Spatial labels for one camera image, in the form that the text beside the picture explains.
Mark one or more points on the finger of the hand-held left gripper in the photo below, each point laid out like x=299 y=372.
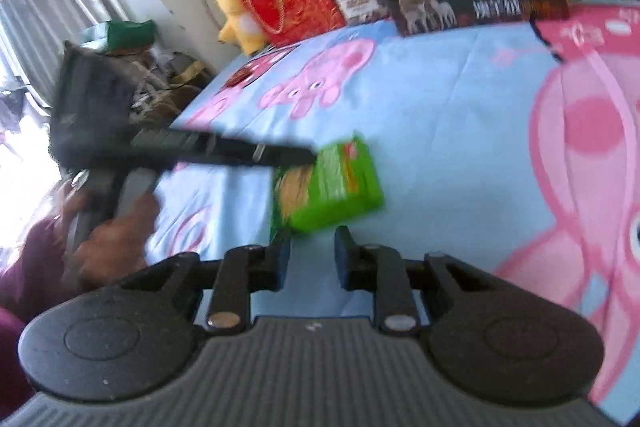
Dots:
x=290 y=155

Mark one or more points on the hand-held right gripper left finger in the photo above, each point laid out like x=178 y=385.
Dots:
x=285 y=257

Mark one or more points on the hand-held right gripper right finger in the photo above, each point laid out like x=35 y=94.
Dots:
x=342 y=257

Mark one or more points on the green cracker packet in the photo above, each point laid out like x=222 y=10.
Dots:
x=340 y=187

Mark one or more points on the person's left forearm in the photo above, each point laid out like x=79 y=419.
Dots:
x=30 y=267

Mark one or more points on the person's left hand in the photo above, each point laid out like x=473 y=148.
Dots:
x=115 y=239

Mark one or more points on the small dark red packet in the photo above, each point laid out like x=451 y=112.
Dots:
x=242 y=76

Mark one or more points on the cartoon pig printed blanket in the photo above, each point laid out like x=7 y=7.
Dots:
x=425 y=107

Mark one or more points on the yellow duck plush toy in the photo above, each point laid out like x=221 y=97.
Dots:
x=232 y=2

